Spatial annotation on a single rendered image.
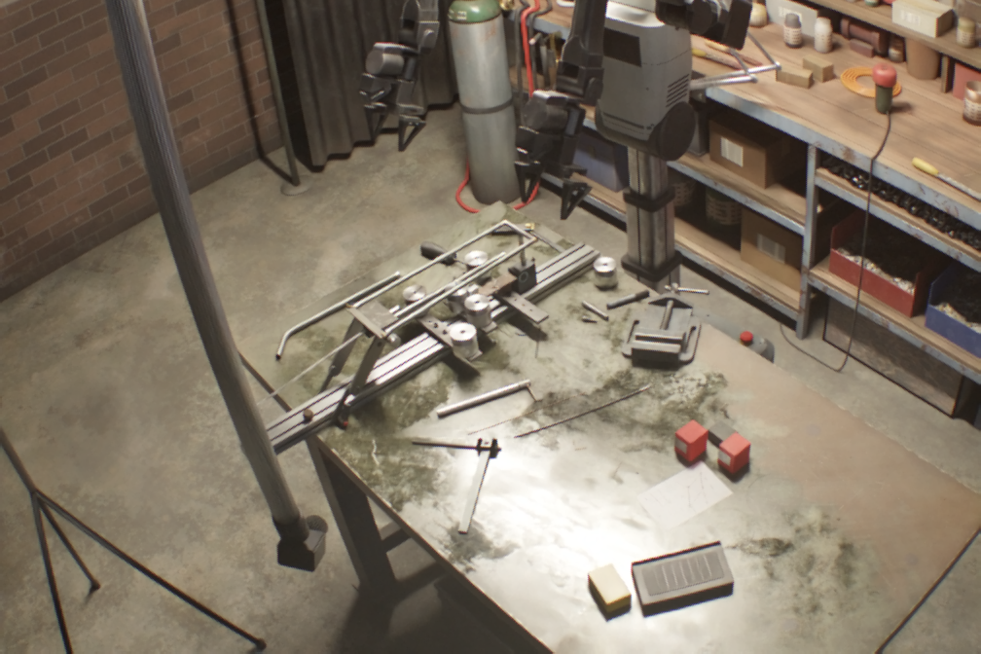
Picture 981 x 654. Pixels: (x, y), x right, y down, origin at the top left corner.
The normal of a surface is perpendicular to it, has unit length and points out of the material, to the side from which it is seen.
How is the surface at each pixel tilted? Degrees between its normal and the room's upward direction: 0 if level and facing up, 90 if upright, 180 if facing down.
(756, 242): 89
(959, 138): 0
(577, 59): 68
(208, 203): 0
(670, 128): 90
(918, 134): 0
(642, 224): 90
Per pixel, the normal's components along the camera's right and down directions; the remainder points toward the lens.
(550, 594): -0.11, -0.79
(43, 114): 0.62, 0.41
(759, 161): -0.83, 0.41
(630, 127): -0.69, 0.49
